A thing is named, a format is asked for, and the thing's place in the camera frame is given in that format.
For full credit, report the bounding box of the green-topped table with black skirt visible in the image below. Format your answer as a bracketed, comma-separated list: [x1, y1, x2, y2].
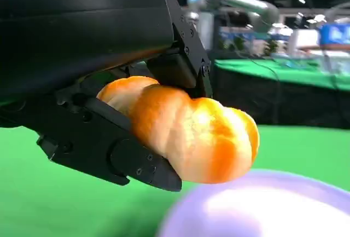
[212, 58, 350, 131]

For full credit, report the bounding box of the orange and white bread roll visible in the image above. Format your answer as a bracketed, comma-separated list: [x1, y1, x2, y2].
[96, 76, 260, 185]

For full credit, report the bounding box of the green table cloth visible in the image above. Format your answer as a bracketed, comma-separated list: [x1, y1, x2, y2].
[0, 100, 350, 237]

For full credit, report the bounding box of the blue and white sign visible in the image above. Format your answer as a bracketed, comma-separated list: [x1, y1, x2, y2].
[319, 23, 350, 51]

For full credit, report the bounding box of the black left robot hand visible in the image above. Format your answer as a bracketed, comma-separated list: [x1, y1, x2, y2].
[0, 0, 213, 193]

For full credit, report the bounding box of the lilac plate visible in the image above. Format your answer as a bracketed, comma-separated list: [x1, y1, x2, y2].
[157, 168, 350, 237]

